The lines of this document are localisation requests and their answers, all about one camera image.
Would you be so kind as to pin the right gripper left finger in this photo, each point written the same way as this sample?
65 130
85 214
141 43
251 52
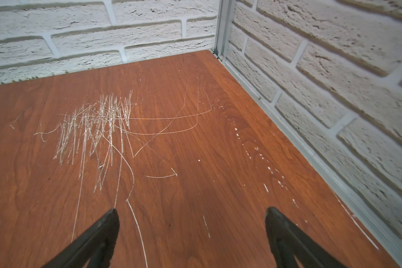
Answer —
94 248

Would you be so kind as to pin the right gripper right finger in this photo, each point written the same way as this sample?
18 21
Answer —
292 247

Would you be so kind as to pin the aluminium corner post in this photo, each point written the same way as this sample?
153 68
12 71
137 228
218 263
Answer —
223 29

